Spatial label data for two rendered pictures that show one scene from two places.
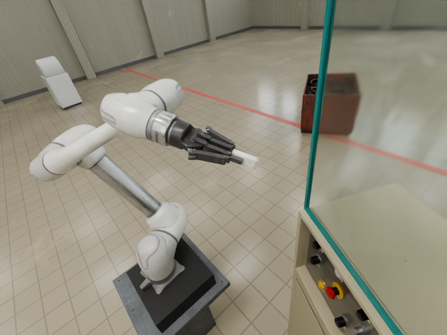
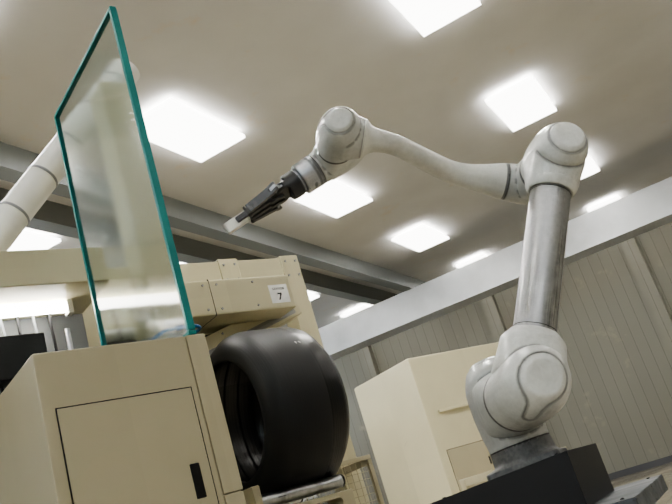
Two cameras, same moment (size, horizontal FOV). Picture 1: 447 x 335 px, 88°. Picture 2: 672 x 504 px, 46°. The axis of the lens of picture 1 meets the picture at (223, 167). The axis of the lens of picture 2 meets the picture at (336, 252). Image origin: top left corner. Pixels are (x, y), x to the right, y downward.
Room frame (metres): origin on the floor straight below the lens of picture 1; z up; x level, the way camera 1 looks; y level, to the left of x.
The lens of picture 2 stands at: (2.27, -0.90, 0.77)
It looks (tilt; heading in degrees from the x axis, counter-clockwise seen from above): 18 degrees up; 148
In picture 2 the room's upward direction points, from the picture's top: 18 degrees counter-clockwise
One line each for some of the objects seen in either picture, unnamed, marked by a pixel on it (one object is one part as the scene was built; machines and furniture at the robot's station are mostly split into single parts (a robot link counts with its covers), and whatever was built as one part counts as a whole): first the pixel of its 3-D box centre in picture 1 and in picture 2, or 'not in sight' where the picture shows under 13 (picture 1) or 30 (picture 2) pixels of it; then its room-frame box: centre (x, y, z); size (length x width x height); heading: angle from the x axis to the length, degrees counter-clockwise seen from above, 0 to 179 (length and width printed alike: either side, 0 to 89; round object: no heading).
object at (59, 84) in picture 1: (58, 82); not in sight; (6.42, 3.77, 0.59); 0.66 x 0.54 x 1.18; 34
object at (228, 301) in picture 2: not in sight; (215, 307); (-0.63, 0.28, 1.71); 0.61 x 0.25 x 0.15; 98
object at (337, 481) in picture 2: not in sight; (299, 491); (-0.18, 0.22, 0.90); 0.35 x 0.05 x 0.05; 98
